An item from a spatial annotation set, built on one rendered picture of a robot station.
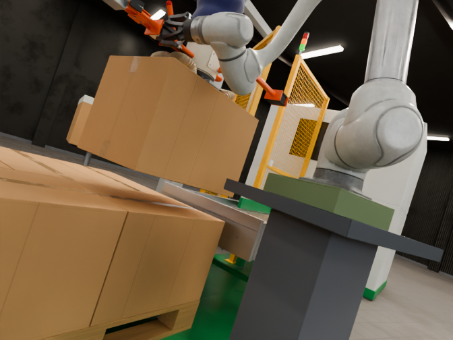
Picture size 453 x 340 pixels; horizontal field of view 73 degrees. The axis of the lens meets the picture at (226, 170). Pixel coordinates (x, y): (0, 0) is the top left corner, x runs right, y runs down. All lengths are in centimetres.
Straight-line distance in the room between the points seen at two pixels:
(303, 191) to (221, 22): 57
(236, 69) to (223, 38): 11
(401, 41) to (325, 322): 78
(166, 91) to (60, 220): 51
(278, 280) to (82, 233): 60
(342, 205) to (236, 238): 80
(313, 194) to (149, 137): 55
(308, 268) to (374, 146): 37
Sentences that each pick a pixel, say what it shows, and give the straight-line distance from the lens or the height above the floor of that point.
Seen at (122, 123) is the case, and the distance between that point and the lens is 117.
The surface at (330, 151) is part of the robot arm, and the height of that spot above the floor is 93.
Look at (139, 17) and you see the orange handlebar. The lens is 124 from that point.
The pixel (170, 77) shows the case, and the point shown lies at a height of 101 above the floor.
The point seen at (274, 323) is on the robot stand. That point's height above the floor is 39.
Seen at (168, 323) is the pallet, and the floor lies 4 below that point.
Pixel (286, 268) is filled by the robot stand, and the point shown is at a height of 55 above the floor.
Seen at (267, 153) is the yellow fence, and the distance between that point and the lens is 296.
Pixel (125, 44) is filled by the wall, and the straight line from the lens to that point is 979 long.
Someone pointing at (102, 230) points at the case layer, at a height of 47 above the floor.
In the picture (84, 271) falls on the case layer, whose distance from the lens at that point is 108.
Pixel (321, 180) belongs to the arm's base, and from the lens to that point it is 99.
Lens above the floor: 75
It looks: 1 degrees up
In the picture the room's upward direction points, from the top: 18 degrees clockwise
